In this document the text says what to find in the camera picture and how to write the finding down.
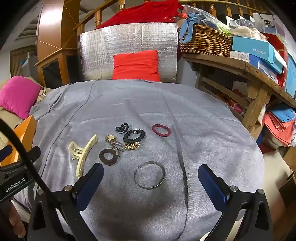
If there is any beige sofa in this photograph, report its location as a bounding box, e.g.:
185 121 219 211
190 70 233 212
0 76 47 149

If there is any maroon hair tie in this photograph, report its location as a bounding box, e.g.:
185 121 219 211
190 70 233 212
151 124 172 136

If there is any red cloth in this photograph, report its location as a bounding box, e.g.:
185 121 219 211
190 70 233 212
96 0 183 29

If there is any wooden cabinet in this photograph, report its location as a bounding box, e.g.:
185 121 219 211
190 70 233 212
35 0 81 90

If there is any brown hair tie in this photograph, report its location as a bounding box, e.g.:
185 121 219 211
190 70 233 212
99 149 121 166

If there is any pink cushion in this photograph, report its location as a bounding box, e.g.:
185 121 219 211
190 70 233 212
0 76 42 120

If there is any blue cloth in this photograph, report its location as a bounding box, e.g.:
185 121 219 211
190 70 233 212
179 11 205 44

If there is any small red cushion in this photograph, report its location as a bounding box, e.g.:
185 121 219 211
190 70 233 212
112 50 161 82

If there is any grey paper bag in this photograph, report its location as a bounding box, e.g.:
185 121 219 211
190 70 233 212
252 13 278 33

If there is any stack of folded cloths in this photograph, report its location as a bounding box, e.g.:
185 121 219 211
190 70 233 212
261 103 296 147

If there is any wooden table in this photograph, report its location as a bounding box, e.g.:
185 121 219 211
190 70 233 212
181 53 296 139

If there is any cream hair claw clip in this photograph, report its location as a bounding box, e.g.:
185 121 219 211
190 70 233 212
68 134 98 179

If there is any cardboard box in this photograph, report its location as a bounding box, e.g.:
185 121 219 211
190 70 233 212
277 146 296 209

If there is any silver wristwatch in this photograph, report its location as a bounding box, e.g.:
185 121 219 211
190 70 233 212
105 135 125 158

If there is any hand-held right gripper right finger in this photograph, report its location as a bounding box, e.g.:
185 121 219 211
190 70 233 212
198 164 275 241

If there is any wooden railing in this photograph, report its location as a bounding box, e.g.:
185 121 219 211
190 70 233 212
74 0 273 35

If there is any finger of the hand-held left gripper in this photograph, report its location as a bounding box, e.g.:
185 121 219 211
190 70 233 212
0 145 14 162
21 146 41 168

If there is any black heart-shaped hair tie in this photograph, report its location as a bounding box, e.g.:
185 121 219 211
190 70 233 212
115 123 129 134

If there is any red bag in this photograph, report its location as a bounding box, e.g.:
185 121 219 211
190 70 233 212
262 32 289 87

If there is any grey cloth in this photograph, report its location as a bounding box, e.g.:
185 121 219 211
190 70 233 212
14 79 265 241

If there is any orange box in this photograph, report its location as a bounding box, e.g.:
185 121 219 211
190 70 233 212
0 115 37 167

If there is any silver foil bag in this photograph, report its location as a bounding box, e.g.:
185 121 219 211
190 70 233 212
77 22 179 82

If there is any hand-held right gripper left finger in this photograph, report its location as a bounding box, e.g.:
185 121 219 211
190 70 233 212
29 163 104 241

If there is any wicker basket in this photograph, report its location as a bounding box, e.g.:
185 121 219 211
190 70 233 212
179 24 233 57

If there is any person's left hand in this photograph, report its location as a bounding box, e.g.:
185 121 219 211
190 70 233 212
8 201 27 239

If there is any floral cloth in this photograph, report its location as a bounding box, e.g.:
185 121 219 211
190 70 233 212
36 88 48 102

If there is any black beaded scrunchie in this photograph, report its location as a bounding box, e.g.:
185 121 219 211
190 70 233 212
123 128 147 144

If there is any light blue flat box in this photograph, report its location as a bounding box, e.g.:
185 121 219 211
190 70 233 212
231 37 284 75

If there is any black cable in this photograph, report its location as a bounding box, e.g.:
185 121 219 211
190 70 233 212
0 118 61 202

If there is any clear bangle ring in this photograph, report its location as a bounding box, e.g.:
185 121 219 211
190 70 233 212
134 161 166 190

